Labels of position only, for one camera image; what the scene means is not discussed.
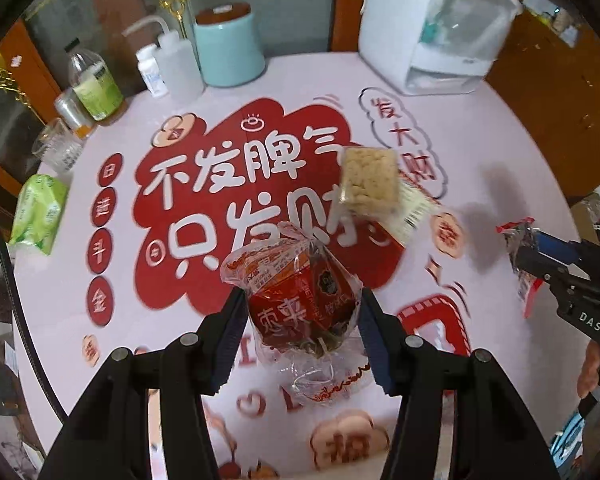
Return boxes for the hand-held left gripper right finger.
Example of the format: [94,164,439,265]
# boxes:
[356,287,563,480]

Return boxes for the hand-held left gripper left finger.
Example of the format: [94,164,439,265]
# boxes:
[37,285,251,480]

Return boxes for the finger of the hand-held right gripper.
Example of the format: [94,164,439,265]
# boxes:
[512,247,571,287]
[532,230,600,271]

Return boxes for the small red snack packet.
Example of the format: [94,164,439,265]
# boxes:
[496,217,546,319]

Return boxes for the red date snack packet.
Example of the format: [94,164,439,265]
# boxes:
[220,225,376,408]

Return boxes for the clear rice cake packet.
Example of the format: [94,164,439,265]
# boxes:
[339,144,433,249]

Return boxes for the pink printed tablecloth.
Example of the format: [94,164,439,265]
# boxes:
[10,50,600,480]

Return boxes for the green wet wipes pack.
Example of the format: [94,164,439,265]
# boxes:
[7,174,70,256]

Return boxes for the clear glass cup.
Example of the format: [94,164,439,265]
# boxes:
[31,117,84,173]

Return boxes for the white countertop appliance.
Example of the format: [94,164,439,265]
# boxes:
[357,0,524,97]

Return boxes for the small metal can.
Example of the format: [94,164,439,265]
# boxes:
[54,87,97,140]

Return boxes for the clear squeeze wash bottle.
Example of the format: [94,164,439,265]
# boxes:
[122,16,205,106]

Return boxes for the white pill bottle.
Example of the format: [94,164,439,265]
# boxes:
[136,44,170,98]

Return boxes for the glass bottle with green label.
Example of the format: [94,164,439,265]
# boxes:
[64,40,128,126]

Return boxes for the light blue canister brown lid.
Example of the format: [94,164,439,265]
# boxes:
[194,4,267,87]

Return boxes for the wooden framed glass door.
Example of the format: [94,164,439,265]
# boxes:
[0,0,367,196]

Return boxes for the small gold door ornament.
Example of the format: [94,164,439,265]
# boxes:
[0,65,32,111]

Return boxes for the black cable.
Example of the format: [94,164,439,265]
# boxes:
[0,205,69,431]

